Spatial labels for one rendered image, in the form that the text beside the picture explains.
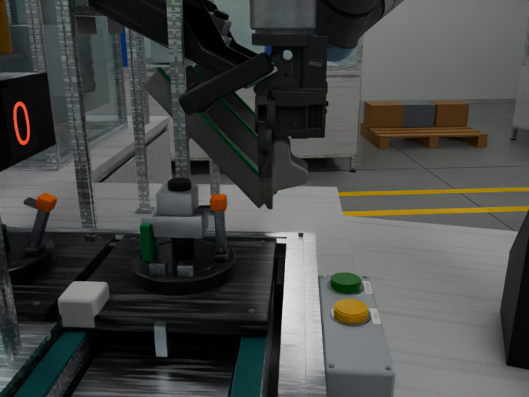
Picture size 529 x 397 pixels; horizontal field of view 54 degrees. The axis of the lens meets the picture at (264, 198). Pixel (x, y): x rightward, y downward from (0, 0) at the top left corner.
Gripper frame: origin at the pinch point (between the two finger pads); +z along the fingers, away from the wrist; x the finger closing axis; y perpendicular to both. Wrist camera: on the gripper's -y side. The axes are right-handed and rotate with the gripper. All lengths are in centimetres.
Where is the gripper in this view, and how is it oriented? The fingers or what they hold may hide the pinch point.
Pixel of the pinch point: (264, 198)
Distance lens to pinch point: 66.2
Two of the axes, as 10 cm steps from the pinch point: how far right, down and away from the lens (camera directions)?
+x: 0.6, -3.2, 9.5
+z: 0.0, 9.5, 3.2
